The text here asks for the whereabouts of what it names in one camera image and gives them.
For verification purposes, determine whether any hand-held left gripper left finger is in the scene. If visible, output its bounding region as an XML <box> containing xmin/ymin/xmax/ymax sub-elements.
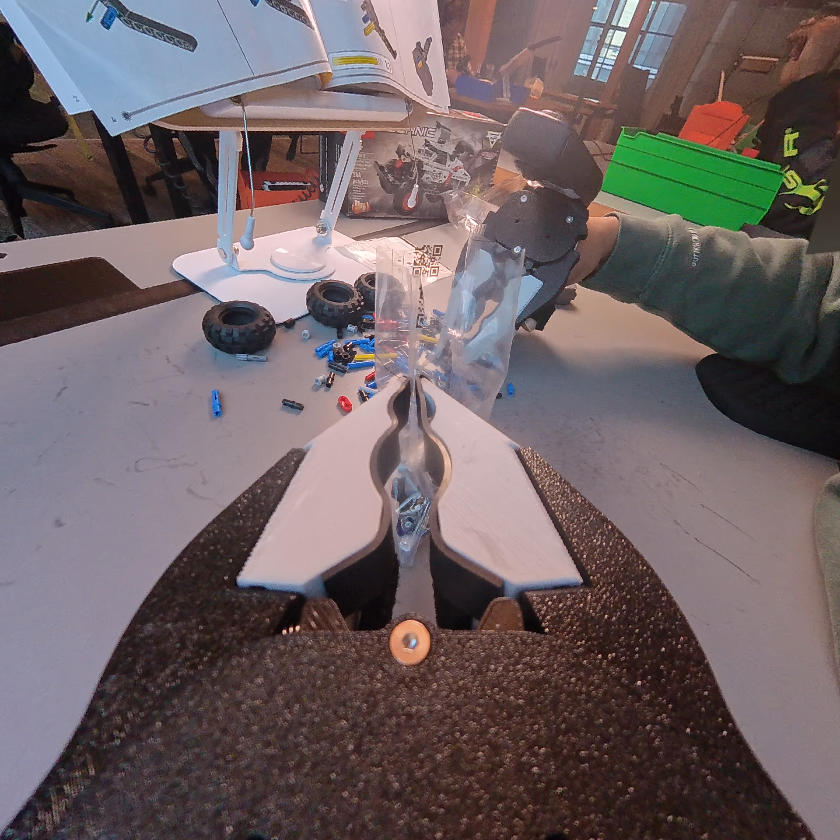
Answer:
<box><xmin>238</xmin><ymin>381</ymin><xmax>410</xmax><ymax>594</ymax></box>

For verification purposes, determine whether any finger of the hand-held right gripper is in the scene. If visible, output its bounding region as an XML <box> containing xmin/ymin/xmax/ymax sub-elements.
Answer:
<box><xmin>453</xmin><ymin>246</ymin><xmax>508</xmax><ymax>383</ymax></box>
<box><xmin>498</xmin><ymin>275</ymin><xmax>544</xmax><ymax>330</ymax></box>

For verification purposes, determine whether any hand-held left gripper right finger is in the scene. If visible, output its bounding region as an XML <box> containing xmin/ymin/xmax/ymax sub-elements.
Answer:
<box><xmin>415</xmin><ymin>381</ymin><xmax>582</xmax><ymax>592</ymax></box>

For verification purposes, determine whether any clear plastic bag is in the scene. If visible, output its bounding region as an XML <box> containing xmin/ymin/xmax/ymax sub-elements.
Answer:
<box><xmin>374</xmin><ymin>237</ymin><xmax>546</xmax><ymax>565</ymax></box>

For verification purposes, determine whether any pile of small toy parts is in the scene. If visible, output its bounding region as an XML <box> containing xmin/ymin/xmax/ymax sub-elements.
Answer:
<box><xmin>313</xmin><ymin>329</ymin><xmax>395</xmax><ymax>401</ymax></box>

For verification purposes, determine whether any person's right forearm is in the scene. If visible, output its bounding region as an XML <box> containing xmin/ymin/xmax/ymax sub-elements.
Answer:
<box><xmin>584</xmin><ymin>213</ymin><xmax>840</xmax><ymax>388</ymax></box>

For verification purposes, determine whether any grey desk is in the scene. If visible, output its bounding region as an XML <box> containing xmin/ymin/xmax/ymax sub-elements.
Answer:
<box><xmin>0</xmin><ymin>197</ymin><xmax>840</xmax><ymax>840</ymax></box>

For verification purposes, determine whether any person's right hand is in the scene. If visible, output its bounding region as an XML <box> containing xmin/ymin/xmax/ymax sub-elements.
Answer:
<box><xmin>571</xmin><ymin>210</ymin><xmax>620</xmax><ymax>287</ymax></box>

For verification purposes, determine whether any crumpled empty plastic bag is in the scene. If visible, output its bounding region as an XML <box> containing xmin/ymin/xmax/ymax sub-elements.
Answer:
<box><xmin>440</xmin><ymin>184</ymin><xmax>506</xmax><ymax>235</ymax></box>

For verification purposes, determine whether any black toy set box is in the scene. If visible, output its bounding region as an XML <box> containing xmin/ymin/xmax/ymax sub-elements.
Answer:
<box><xmin>348</xmin><ymin>116</ymin><xmax>506</xmax><ymax>221</ymax></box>

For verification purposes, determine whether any white sticker sheet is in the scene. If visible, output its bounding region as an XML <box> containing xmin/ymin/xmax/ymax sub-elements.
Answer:
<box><xmin>335</xmin><ymin>237</ymin><xmax>454</xmax><ymax>283</ymax></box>

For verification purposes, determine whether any green plastic bin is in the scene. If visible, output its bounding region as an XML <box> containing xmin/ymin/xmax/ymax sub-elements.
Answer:
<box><xmin>602</xmin><ymin>128</ymin><xmax>788</xmax><ymax>232</ymax></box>

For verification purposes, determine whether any red plastic bin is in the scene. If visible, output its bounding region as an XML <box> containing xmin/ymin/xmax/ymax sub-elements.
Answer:
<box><xmin>676</xmin><ymin>103</ymin><xmax>752</xmax><ymax>152</ymax></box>

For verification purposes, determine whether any orange crate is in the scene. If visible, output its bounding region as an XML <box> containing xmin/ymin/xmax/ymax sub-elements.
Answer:
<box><xmin>237</xmin><ymin>168</ymin><xmax>322</xmax><ymax>208</ymax></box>

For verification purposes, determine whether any white booklet stand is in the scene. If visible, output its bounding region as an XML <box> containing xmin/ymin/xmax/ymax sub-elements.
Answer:
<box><xmin>151</xmin><ymin>92</ymin><xmax>454</xmax><ymax>322</ymax></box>

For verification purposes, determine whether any black chair armrest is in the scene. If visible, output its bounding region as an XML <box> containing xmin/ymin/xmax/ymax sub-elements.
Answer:
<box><xmin>696</xmin><ymin>355</ymin><xmax>840</xmax><ymax>460</ymax></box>

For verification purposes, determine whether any building instruction booklet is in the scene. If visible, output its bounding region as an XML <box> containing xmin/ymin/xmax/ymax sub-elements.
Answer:
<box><xmin>0</xmin><ymin>0</ymin><xmax>454</xmax><ymax>132</ymax></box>

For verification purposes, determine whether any black office chair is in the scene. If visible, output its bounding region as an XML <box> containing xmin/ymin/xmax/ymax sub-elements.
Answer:
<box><xmin>0</xmin><ymin>27</ymin><xmax>119</xmax><ymax>244</ymax></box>

